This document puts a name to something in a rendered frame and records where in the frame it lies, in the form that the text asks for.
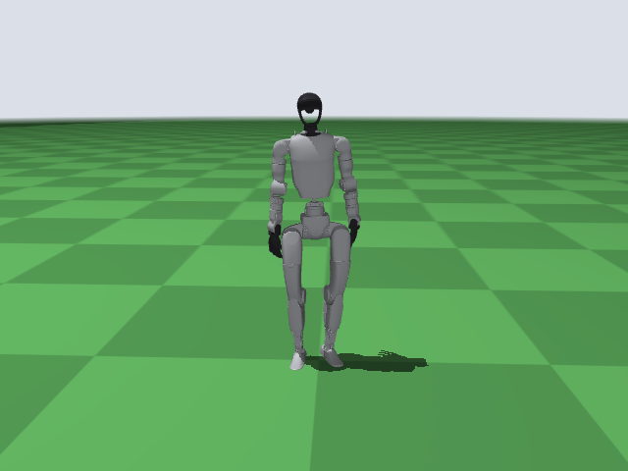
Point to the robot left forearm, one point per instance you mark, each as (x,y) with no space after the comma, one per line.
(351,205)

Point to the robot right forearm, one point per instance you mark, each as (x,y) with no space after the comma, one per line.
(276,211)

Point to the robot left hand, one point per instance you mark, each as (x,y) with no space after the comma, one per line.
(353,230)

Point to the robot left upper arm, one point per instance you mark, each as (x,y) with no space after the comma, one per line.
(342,145)

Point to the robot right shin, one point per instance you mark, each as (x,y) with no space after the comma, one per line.
(296,318)

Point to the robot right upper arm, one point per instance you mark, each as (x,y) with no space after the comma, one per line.
(280,149)

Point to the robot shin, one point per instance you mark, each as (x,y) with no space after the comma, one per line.
(332,317)
(296,318)

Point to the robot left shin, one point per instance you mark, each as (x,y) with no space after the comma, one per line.
(332,317)

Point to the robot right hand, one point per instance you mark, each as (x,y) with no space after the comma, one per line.
(275,242)

